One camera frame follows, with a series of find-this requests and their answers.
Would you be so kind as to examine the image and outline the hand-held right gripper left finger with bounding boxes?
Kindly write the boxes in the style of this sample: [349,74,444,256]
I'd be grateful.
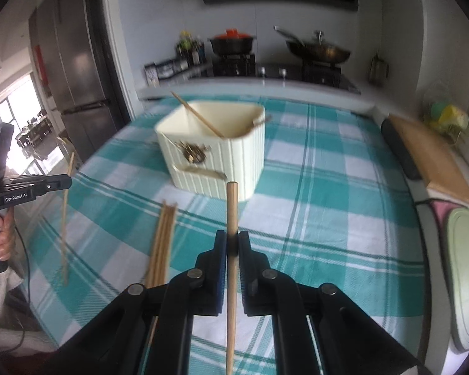
[47,230,227,375]

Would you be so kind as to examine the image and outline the black door frame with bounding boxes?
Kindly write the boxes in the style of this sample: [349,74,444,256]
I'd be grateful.
[83,0,138,126]

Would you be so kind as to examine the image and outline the black clay pot red lid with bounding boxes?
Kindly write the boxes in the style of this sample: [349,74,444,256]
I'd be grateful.
[208,28,258,58]

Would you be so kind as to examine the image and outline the dark glass pitcher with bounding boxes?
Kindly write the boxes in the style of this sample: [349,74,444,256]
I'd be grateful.
[368,52,390,87]

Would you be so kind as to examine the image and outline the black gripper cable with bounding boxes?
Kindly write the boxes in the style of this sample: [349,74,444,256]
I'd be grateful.
[0,221,32,356]

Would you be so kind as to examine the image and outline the red hanging cloth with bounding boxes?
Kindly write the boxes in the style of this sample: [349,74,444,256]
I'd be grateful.
[33,44,50,87]

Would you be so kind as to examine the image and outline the cream ribbed utensil holder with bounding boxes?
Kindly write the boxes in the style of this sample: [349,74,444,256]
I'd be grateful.
[154,100,267,203]

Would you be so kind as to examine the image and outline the person's grey clothing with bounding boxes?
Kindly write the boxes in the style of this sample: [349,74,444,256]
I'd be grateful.
[0,265,62,357]

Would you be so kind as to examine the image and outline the teal checked tablecloth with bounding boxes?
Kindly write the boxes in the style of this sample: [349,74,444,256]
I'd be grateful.
[21,96,429,375]

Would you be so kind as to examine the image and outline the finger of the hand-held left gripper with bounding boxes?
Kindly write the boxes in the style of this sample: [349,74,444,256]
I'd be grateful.
[37,174,73,199]

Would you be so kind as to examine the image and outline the wok with glass lid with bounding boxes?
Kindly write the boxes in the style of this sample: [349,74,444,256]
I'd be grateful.
[274,26,353,65]

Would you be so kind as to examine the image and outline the dining furniture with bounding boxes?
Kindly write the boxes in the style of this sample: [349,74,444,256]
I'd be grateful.
[15,115,52,149]

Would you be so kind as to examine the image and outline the wooden cutting board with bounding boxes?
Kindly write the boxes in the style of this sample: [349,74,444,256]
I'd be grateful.
[387,113,469,205]

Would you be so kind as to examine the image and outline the person's left hand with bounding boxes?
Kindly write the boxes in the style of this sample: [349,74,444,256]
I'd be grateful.
[0,207,17,261]

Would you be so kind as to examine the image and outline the metal spoon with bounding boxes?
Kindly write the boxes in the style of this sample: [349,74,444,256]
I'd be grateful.
[243,114,273,130]

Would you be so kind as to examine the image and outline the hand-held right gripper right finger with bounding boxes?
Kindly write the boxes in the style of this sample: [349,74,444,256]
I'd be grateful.
[239,231,431,375]

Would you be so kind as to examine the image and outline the grey steel refrigerator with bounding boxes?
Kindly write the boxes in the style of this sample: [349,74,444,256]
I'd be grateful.
[28,0,120,163]

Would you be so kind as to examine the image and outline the black gas stove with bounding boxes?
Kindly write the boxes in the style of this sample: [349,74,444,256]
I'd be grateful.
[209,52,362,95]

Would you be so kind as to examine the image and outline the bundle of wooden chopsticks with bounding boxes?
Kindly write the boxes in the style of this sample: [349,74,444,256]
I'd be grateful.
[145,200,167,288]

